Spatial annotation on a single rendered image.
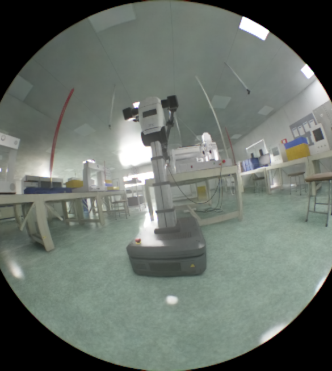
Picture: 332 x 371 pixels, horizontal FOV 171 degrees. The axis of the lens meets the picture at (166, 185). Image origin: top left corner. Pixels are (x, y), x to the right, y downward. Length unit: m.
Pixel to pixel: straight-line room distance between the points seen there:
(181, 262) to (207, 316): 0.37
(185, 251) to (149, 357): 0.60
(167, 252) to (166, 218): 0.29
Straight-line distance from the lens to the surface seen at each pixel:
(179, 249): 0.66
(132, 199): 3.73
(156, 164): 0.87
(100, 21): 2.27
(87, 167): 2.57
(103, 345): 0.68
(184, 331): 0.61
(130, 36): 2.25
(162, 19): 2.23
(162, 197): 0.84
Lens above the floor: 0.59
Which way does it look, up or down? 2 degrees up
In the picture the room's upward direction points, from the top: 9 degrees counter-clockwise
